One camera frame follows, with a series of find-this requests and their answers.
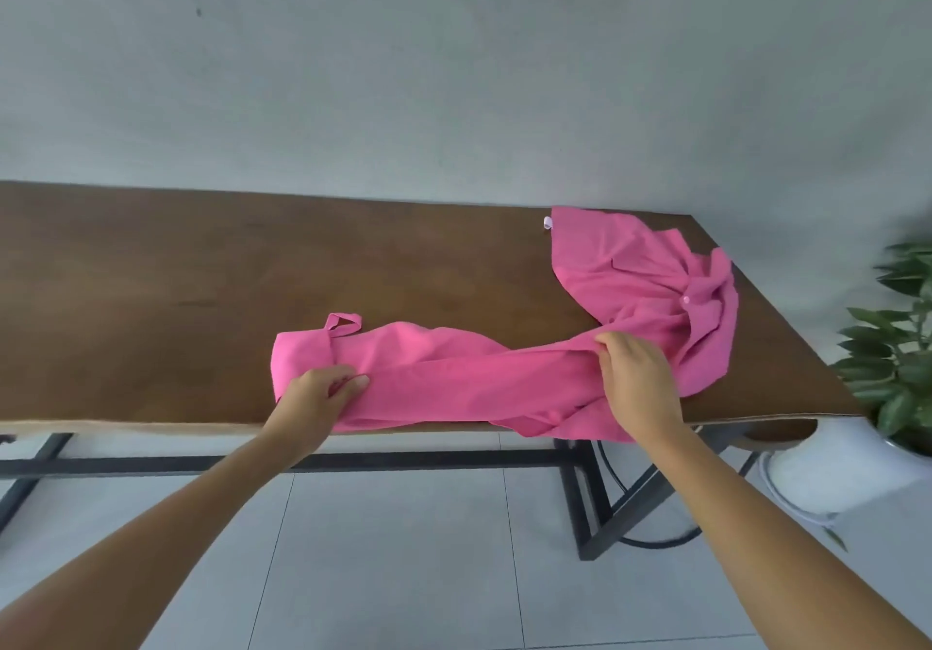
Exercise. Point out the person's right hand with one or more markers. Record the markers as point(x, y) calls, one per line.
point(641, 387)

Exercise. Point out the person's right thumb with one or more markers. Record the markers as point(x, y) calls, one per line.
point(603, 369)

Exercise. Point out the white plant pot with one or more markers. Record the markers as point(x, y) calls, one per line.
point(837, 467)

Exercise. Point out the person's left thumb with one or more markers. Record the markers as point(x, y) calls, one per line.
point(352, 385)

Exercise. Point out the person's left forearm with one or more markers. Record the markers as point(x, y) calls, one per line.
point(153, 551)

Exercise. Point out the person's left hand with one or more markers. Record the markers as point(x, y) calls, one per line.
point(309, 405)

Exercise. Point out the pink button shirt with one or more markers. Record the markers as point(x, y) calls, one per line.
point(466, 373)

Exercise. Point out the person's right forearm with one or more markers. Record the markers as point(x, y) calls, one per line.
point(772, 547)

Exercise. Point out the green leafy plant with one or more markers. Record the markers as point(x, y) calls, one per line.
point(892, 351)

